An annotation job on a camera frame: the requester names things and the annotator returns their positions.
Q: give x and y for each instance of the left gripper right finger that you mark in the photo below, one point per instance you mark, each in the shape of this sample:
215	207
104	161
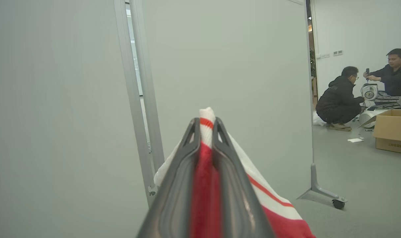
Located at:
237	205

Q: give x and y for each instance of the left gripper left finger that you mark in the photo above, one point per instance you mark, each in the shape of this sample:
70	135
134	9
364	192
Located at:
174	205

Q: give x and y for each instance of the red white striped t-shirt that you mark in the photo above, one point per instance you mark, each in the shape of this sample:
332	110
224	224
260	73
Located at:
205	185

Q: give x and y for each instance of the grey tracked robot base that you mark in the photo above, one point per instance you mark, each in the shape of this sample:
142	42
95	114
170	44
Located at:
369	94

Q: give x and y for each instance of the grey partition foot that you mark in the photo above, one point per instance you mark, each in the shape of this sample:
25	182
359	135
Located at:
314	185

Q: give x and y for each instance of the black caster wheel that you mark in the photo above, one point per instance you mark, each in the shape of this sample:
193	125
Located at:
338	204

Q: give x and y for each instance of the white plastic bag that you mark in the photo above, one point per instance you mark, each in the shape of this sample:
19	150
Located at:
318	119

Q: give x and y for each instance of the white paper sheet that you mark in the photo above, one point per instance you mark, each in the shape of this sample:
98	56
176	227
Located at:
355	140

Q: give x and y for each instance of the squatting person black jacket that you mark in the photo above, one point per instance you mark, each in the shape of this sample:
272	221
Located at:
337	99

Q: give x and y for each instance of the white cylinder part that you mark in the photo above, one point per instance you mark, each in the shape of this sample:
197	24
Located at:
367	117

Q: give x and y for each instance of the green potted plant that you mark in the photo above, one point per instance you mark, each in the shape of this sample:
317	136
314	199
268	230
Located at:
312	64

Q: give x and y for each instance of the brown cardboard box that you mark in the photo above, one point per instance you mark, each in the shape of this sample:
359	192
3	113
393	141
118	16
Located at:
394	132

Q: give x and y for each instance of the black electric screwdriver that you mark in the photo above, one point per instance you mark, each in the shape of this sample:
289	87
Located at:
367	71

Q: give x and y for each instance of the person dark jacket short hair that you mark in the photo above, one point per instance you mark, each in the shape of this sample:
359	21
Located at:
399	79

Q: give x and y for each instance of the white partition panel grey frame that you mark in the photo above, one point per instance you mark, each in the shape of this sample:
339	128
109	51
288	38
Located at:
237	66
55	99

